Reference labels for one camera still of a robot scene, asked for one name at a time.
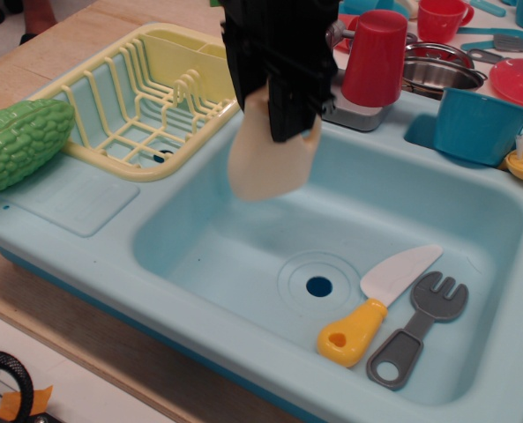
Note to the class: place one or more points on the grey toy faucet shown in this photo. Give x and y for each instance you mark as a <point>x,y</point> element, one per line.
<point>344,112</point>

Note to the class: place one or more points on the yellow handled toy knife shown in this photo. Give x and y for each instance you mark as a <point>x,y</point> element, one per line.
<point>345,341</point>

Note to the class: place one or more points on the red upside-down cup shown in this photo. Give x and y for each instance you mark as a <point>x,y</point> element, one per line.
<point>373,76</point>

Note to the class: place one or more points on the red toy plate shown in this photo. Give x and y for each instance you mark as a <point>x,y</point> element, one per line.
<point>506,78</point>

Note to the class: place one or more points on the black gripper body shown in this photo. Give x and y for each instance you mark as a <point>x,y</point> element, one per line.
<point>288,36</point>

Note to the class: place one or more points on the orange tape piece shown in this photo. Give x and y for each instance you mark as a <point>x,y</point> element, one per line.
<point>17,406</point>

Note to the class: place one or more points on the blue toy pot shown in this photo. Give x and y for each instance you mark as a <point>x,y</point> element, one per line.
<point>475,127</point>

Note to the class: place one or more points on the light blue toy sink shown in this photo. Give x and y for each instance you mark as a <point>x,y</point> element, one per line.
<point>248,286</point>

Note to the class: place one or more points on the grey toy spatula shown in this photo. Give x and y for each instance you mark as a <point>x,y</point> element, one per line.
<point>501,42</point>

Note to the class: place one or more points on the blue toy plate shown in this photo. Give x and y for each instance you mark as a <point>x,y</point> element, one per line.
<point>358,7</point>

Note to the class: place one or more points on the cream detergent bottle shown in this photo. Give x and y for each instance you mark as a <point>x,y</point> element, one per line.
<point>260,168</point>

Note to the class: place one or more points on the blue toy utensil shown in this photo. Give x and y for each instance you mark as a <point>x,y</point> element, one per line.
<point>489,31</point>

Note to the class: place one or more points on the silver metal pot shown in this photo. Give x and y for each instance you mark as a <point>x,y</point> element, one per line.
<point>429,68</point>

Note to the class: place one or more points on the grey toy fork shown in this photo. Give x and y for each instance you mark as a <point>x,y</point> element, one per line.
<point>436,299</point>

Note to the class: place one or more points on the green bitter gourd toy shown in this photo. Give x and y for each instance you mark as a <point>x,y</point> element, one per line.
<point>32,132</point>

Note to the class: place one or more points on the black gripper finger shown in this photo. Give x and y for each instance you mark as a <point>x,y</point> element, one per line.
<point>292,104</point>
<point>247,77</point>

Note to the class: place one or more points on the yellow plastic drying rack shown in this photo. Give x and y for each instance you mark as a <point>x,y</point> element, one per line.
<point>146,103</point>

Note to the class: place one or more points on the red toy mug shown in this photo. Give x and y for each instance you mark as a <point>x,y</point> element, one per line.
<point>438,21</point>

